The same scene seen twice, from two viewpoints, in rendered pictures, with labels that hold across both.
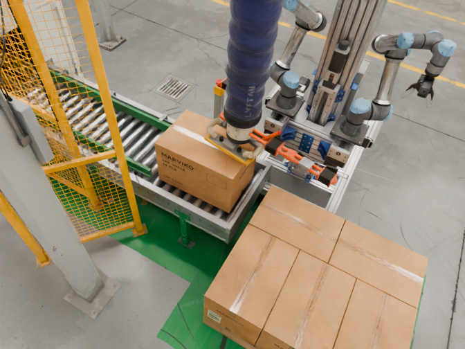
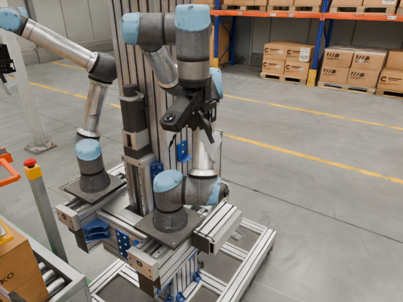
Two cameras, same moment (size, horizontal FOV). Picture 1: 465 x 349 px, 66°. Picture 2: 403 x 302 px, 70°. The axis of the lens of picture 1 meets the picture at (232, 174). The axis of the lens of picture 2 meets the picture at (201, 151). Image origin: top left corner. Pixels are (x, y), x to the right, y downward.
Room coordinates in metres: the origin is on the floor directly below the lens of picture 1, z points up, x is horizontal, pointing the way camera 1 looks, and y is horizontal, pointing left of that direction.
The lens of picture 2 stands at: (0.97, -1.08, 1.89)
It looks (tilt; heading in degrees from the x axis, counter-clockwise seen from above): 28 degrees down; 10
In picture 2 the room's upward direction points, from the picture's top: straight up
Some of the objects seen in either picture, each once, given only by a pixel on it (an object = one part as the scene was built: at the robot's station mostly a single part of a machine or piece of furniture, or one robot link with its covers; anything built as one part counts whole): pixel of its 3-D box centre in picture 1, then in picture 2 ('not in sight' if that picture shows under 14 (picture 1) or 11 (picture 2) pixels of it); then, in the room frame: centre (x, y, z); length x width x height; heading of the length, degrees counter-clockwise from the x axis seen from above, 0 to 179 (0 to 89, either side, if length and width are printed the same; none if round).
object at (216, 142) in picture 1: (230, 145); not in sight; (1.53, 0.04, 1.10); 0.34 x 0.10 x 0.05; 57
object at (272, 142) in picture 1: (274, 145); not in sight; (1.48, -0.23, 1.21); 0.10 x 0.08 x 0.06; 147
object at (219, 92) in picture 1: (216, 131); (51, 229); (2.24, 0.18, 0.50); 0.07 x 0.07 x 1.00; 67
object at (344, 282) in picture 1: (315, 287); not in sight; (1.01, -0.66, 0.34); 1.20 x 1.00 x 0.40; 67
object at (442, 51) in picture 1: (443, 52); (192, 32); (1.63, -0.94, 1.82); 0.09 x 0.08 x 0.11; 6
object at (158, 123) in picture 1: (111, 97); not in sight; (2.40, 1.14, 0.60); 1.60 x 0.10 x 0.09; 67
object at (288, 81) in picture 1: (289, 83); (89, 155); (2.09, -0.32, 1.20); 0.13 x 0.12 x 0.14; 36
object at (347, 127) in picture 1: (352, 123); (170, 211); (1.89, -0.78, 1.09); 0.15 x 0.15 x 0.10
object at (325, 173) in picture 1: (326, 177); not in sight; (1.28, -0.52, 1.21); 0.08 x 0.07 x 0.05; 57
